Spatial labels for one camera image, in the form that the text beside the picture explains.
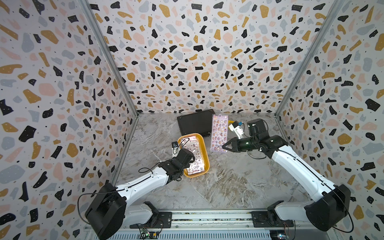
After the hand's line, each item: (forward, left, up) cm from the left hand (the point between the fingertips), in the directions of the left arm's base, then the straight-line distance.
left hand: (184, 157), depth 86 cm
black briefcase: (+35, -9, -9) cm, 38 cm away
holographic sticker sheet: (+9, -4, +1) cm, 10 cm away
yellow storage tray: (+5, -11, -4) cm, 13 cm away
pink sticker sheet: (+5, -19, +17) cm, 25 cm away
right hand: (-3, -20, +14) cm, 25 cm away
